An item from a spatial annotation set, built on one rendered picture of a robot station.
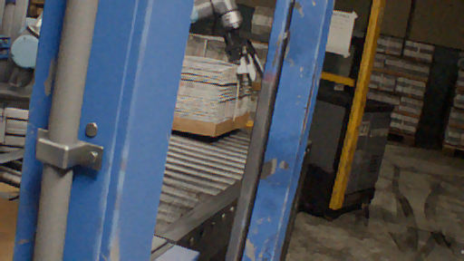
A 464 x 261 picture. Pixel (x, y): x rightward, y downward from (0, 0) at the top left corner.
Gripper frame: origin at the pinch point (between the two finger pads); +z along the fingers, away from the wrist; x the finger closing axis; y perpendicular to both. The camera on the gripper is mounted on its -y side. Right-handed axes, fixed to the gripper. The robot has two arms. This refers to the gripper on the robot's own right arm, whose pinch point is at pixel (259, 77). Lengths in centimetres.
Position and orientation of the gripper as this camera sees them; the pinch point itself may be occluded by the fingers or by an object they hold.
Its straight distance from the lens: 218.0
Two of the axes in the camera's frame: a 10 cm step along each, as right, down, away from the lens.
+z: 3.5, 9.4, -0.4
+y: -8.7, 3.3, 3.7
